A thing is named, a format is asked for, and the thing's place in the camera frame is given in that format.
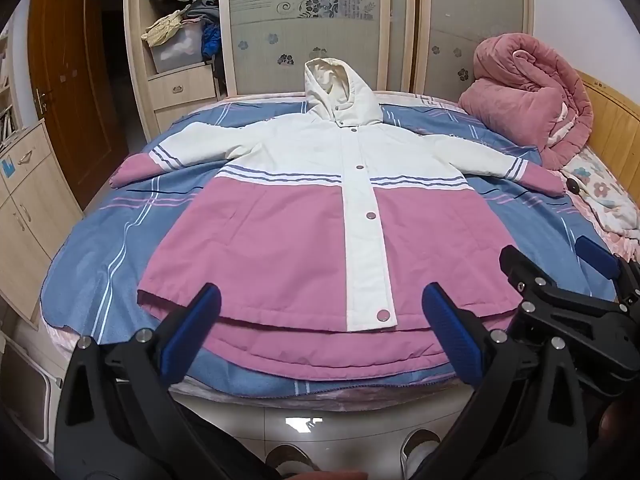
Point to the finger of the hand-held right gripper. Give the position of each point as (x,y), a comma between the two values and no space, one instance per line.
(532,280)
(597,256)

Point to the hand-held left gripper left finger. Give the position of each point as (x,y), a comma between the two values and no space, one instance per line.
(192,320)

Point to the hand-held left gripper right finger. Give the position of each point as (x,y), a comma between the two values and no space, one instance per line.
(450,330)

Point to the pink and white hooded jacket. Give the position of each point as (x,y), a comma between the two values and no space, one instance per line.
(280,240)

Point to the grey folded clothes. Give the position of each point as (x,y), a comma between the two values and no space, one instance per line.
(200,12)

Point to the person's right hand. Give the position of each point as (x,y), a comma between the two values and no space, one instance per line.
(617,427)

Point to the person's left hand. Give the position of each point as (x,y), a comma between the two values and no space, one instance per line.
(325,476)

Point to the floral pillow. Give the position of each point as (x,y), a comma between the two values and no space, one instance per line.
(605,185)

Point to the small black object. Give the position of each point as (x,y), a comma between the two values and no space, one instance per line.
(573,185)

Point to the blue striped blanket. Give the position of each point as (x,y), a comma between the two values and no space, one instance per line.
(115,240)

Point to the grey slipper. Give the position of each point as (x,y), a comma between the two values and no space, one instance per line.
(292,457)
(417,452)

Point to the wooden headboard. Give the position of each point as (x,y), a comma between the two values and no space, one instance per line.
(620,125)

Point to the white bed base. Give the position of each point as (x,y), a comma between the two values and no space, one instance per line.
(30,390)

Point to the pink quilt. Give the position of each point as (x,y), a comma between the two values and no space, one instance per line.
(520,95)

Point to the beige side cabinet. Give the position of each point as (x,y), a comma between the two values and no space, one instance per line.
(35,210)

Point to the beige wardrobe drawer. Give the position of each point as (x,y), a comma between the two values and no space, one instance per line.
(180,115)
(182,87)

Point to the blue sticker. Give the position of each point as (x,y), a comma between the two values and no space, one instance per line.
(8,166)

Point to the brown wooden door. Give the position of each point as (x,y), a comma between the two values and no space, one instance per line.
(70,90)

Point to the clear plastic storage box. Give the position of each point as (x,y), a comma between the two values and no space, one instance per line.
(177,55)

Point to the beige wardrobe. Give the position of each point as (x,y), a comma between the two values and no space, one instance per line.
(134,60)

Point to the row of books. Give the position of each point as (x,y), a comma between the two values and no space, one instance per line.
(6,125)

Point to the plain frosted sliding door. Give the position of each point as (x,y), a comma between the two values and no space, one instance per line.
(475,10)

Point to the blue garment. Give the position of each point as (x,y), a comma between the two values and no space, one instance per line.
(211,40)

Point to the beige crumpled cloth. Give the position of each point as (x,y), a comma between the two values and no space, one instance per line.
(162,30)

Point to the floral frosted sliding door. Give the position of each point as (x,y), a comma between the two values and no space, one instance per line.
(300,35)

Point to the beige bookshelf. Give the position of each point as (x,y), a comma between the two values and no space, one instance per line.
(5,70)

